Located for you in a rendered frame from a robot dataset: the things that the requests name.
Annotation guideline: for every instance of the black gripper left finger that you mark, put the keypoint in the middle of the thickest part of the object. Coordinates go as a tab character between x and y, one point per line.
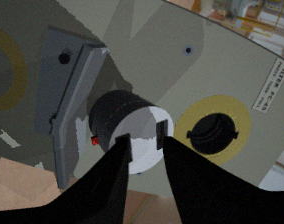
96	198

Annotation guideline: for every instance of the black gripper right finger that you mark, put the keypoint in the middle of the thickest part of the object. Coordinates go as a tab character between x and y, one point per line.
206	194

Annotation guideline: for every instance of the grey round filter cartridge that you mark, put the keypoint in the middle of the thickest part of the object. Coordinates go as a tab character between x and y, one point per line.
120	113

